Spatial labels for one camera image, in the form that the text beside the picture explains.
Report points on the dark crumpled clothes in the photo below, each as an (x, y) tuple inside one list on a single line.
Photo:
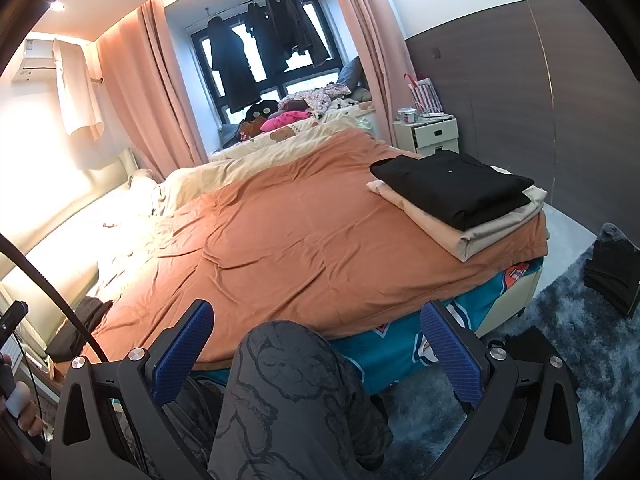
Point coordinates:
[(80, 325)]

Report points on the white air conditioner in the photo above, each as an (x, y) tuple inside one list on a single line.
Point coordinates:
[(35, 55)]

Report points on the white pillow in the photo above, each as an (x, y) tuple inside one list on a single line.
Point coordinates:
[(145, 185)]

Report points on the hanging dark clothes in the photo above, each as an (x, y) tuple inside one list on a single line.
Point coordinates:
[(280, 30)]

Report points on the pink curtain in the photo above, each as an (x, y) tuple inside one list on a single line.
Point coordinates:
[(150, 85), (375, 35)]

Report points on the orange blanket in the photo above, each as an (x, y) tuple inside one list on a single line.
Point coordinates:
[(300, 240)]

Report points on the cream padded headboard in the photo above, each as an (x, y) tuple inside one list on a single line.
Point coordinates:
[(50, 220)]

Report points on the black jacket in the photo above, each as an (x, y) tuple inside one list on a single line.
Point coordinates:
[(450, 185)]

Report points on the ceiling spot light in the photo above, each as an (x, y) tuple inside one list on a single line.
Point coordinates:
[(57, 6)]

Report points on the folded beige sheet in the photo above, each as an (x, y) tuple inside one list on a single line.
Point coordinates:
[(475, 242)]

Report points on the hanging black coat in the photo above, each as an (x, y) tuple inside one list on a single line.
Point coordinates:
[(235, 70)]

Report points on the hanging white garment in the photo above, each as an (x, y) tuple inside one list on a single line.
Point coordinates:
[(77, 90)]

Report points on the blue pillow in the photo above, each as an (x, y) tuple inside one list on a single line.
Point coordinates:
[(350, 72)]

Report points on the white nightstand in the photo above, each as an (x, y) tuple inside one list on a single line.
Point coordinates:
[(435, 135)]

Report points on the pink striped bag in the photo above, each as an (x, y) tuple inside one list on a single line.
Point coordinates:
[(427, 97)]

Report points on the person's right leg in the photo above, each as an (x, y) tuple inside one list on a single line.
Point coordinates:
[(290, 385)]

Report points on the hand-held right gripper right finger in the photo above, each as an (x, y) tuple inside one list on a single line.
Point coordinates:
[(450, 355)]

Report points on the black framed window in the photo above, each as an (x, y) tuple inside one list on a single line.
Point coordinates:
[(295, 85)]

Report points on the brown plush toy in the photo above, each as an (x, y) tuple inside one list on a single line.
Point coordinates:
[(250, 131)]

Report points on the bear printed blanket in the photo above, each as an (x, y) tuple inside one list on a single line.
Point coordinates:
[(285, 135)]

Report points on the person's left hand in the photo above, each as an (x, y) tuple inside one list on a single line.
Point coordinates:
[(32, 420)]

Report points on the dark plush toy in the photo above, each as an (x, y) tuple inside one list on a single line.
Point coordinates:
[(260, 111)]

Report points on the white power strip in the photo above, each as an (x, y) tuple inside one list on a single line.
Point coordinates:
[(435, 116)]

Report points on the dark folded clothes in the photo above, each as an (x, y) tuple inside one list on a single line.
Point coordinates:
[(610, 280)]

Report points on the grey pillow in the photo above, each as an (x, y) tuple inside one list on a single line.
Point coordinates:
[(362, 94)]

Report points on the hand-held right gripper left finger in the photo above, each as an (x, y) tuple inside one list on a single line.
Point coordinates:
[(182, 350)]

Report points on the metal clothes rail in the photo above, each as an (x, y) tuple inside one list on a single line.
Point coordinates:
[(230, 12)]

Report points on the grey shaggy rug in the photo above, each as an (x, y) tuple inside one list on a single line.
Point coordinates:
[(565, 300)]

